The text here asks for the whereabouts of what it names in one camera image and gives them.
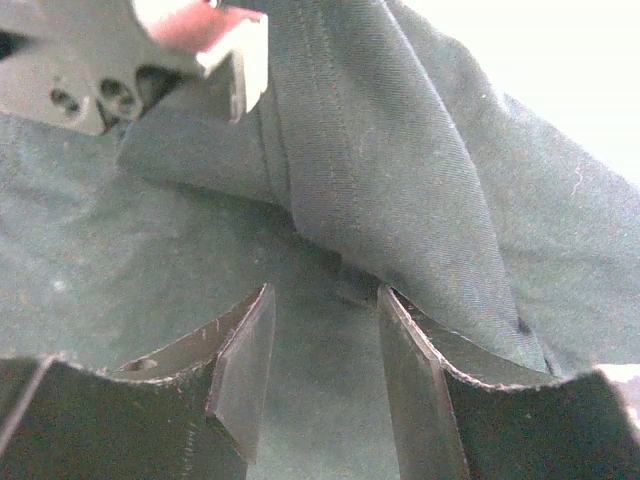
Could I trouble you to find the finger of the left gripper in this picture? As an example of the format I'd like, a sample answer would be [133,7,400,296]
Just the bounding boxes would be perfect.
[1,1,269,135]

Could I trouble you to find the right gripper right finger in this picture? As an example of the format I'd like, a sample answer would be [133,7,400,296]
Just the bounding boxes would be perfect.
[377,285,548,479]

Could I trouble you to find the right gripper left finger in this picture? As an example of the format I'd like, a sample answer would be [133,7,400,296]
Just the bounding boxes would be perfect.
[114,284,276,464]

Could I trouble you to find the black t shirt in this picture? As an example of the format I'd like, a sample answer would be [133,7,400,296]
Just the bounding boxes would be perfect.
[1,1,639,479]

